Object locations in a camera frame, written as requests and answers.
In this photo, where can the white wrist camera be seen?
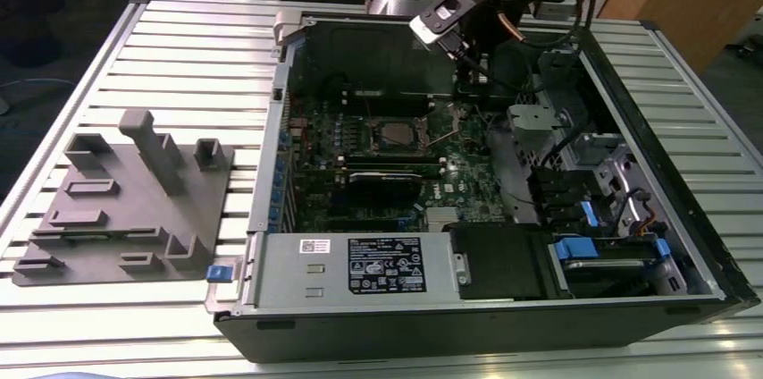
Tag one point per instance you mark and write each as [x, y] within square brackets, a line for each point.
[441, 17]

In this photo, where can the green motherboard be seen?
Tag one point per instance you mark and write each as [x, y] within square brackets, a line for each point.
[472, 173]

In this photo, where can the blue disk carrier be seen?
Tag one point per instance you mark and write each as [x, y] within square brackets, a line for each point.
[576, 248]

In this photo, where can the silver drive cage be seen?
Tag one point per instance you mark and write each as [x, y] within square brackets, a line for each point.
[621, 169]

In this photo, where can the CPU socket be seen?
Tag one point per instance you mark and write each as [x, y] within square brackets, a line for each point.
[376, 135]

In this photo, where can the black RAM slot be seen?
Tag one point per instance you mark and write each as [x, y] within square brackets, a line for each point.
[394, 166]
[394, 157]

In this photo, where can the silver metal bracket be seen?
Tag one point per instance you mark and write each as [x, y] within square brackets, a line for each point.
[530, 122]

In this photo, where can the silver chipset heatsink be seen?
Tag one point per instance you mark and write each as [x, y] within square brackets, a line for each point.
[442, 214]

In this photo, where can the black plastic shroud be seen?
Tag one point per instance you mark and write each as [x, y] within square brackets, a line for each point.
[501, 263]

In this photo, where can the metal socket locking lever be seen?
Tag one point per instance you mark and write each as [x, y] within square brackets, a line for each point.
[441, 134]

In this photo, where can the grey power supply unit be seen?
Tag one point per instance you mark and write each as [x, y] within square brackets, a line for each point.
[281, 263]

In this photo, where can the blue case latch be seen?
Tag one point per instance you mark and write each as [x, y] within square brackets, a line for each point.
[219, 274]

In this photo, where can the office chair base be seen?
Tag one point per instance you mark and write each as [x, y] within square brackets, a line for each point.
[753, 46]

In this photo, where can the grey parts rack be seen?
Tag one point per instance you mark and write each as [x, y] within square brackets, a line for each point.
[138, 218]

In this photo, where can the black graphics card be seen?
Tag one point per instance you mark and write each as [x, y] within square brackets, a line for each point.
[385, 191]

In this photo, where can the black PC case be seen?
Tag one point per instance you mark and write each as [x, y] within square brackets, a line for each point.
[418, 334]

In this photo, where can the silver CPU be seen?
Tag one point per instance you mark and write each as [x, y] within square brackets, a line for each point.
[397, 133]

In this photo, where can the blue plastic tab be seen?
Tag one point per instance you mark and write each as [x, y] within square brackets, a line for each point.
[589, 213]

